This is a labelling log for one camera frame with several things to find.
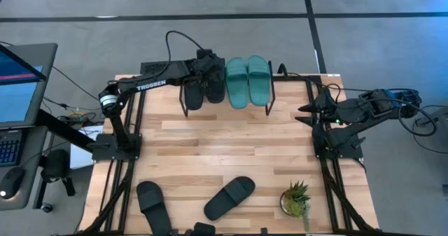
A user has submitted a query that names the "black aluminium table frame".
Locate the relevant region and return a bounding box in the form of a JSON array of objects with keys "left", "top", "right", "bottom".
[{"left": 82, "top": 74, "right": 381, "bottom": 236}]

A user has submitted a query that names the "black computer mouse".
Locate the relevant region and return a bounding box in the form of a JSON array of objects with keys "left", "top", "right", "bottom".
[{"left": 0, "top": 166, "right": 26, "bottom": 200}]

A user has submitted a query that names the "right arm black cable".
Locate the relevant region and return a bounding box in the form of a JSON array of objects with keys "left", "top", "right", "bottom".
[{"left": 397, "top": 88, "right": 438, "bottom": 137}]

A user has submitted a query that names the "monitor with blue screen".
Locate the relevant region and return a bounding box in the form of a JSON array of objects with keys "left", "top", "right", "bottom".
[{"left": 0, "top": 42, "right": 59, "bottom": 130}]

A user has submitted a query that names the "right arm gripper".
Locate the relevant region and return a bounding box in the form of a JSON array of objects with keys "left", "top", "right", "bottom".
[{"left": 294, "top": 88, "right": 351, "bottom": 127}]

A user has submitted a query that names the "grey computer desk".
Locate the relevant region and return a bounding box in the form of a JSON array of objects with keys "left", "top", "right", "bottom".
[{"left": 0, "top": 125, "right": 49, "bottom": 211}]

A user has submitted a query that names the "white paper sheet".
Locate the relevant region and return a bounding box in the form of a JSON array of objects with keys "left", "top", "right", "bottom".
[{"left": 69, "top": 125, "right": 104, "bottom": 169}]

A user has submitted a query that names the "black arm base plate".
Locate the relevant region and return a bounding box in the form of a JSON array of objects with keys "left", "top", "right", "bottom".
[
  {"left": 311, "top": 130, "right": 365, "bottom": 160},
  {"left": 91, "top": 132, "right": 143, "bottom": 162}
]

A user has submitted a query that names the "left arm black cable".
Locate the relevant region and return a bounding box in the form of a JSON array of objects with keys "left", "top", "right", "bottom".
[{"left": 164, "top": 29, "right": 204, "bottom": 69}]

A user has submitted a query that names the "black floor cable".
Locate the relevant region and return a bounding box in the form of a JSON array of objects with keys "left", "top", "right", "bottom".
[{"left": 51, "top": 63, "right": 111, "bottom": 100}]

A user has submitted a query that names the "teal rubber slide sandal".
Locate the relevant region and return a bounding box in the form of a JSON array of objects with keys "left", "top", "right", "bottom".
[
  {"left": 225, "top": 56, "right": 251, "bottom": 110},
  {"left": 247, "top": 54, "right": 274, "bottom": 107}
]

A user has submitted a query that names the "black rounded object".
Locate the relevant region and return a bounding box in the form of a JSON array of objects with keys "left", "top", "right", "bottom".
[{"left": 184, "top": 222, "right": 217, "bottom": 236}]

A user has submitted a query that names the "round plant pot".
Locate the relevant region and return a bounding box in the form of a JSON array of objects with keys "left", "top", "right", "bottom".
[{"left": 279, "top": 189, "right": 302, "bottom": 218}]

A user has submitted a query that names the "left arm wrist camera box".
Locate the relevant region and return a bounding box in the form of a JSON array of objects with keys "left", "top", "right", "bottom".
[{"left": 195, "top": 48, "right": 215, "bottom": 60}]

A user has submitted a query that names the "black diagonal desk beam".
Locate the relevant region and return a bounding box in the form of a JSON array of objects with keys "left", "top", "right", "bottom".
[{"left": 34, "top": 109, "right": 97, "bottom": 153}]

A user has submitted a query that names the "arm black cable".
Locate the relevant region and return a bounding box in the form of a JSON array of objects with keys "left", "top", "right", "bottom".
[
  {"left": 397, "top": 88, "right": 438, "bottom": 137},
  {"left": 164, "top": 29, "right": 204, "bottom": 69}
]

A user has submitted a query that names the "black stool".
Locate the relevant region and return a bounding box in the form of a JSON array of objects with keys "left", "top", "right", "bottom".
[{"left": 40, "top": 148, "right": 76, "bottom": 197}]

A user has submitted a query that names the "yellow cable coil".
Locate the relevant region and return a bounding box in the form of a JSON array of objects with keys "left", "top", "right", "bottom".
[{"left": 57, "top": 111, "right": 96, "bottom": 127}]

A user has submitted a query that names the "green succulent plant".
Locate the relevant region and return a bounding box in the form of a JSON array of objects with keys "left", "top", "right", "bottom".
[{"left": 281, "top": 179, "right": 313, "bottom": 232}]

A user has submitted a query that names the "black keyboard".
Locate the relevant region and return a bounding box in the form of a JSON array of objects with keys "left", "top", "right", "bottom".
[
  {"left": 0, "top": 130, "right": 22, "bottom": 167},
  {"left": 139, "top": 60, "right": 192, "bottom": 75}
]

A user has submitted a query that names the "wooden shelf with black legs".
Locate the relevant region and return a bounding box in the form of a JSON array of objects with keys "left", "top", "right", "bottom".
[{"left": 179, "top": 60, "right": 277, "bottom": 118}]

